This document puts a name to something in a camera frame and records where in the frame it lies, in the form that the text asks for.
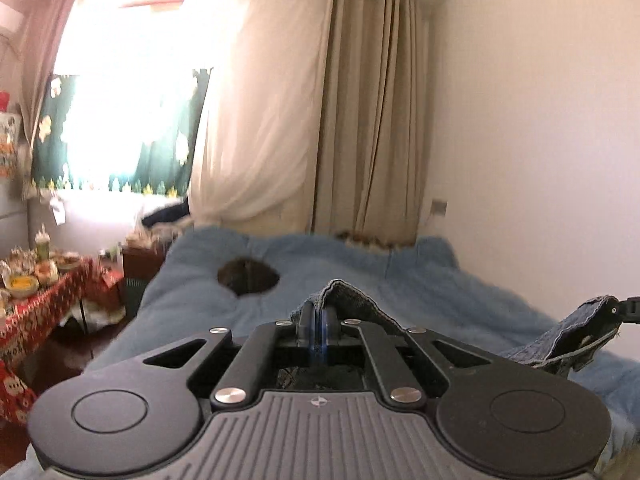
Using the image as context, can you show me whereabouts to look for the light blue fleece blanket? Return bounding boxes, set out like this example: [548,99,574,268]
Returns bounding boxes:
[0,225,640,480]

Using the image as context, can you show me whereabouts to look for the white sheer curtain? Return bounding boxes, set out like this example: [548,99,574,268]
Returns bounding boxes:
[187,0,333,236]

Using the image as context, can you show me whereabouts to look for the green-lidded bottle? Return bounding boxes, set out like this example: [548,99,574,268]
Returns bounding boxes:
[34,225,51,263]

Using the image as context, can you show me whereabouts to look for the beige pleated curtain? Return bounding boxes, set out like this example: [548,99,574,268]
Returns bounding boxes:
[312,0,433,248]

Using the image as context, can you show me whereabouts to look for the black round object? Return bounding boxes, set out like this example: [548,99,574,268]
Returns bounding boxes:
[217,256,280,296]

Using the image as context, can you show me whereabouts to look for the table with red patterned cloth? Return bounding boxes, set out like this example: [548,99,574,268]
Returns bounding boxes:
[0,257,96,426]

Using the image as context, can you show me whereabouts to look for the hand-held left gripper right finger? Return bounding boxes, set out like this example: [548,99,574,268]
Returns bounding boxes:
[320,309,493,406]

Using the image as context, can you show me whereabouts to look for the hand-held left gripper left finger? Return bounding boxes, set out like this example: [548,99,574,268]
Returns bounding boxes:
[142,305,321,408]

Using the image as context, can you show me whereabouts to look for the blue denim shorts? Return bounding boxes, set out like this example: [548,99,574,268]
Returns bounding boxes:
[275,280,623,391]

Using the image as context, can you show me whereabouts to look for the white fridge with stickers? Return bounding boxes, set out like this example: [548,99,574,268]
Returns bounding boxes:
[0,110,31,251]

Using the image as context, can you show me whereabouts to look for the brown wooden nightstand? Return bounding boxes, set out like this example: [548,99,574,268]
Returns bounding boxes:
[122,242,171,318]

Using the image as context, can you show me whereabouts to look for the yellow food bowl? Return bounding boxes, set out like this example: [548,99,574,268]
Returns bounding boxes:
[6,272,40,298]

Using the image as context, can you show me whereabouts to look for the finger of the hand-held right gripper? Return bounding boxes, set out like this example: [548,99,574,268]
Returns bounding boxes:
[607,297,640,326]

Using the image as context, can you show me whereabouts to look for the green printed curtain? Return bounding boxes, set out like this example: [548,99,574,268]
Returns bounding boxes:
[30,67,213,193]

